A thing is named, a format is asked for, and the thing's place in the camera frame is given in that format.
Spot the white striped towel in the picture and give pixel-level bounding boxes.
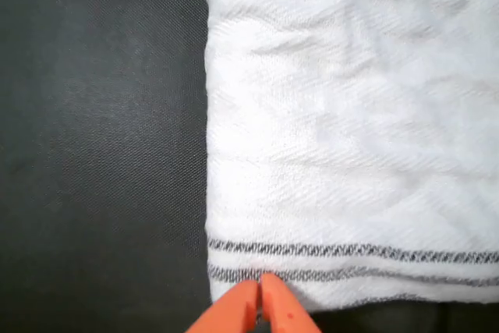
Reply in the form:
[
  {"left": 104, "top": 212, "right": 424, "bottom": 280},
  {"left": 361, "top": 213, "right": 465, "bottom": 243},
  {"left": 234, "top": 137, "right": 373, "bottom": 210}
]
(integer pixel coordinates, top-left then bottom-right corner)
[{"left": 203, "top": 0, "right": 499, "bottom": 313}]

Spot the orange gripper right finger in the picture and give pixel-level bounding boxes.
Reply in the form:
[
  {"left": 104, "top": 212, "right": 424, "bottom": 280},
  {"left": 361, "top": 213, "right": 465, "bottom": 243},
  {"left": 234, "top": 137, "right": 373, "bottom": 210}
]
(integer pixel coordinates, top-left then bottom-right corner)
[{"left": 260, "top": 272, "right": 323, "bottom": 333}]

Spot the large black desk mat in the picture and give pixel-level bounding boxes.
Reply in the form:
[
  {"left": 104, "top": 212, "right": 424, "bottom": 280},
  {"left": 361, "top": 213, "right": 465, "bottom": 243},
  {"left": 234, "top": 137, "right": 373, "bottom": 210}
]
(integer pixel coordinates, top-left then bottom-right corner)
[{"left": 0, "top": 0, "right": 499, "bottom": 333}]

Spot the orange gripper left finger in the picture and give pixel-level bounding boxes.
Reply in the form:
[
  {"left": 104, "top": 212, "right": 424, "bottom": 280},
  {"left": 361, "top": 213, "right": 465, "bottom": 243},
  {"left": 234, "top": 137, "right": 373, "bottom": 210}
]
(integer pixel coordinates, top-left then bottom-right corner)
[{"left": 185, "top": 280, "right": 261, "bottom": 333}]

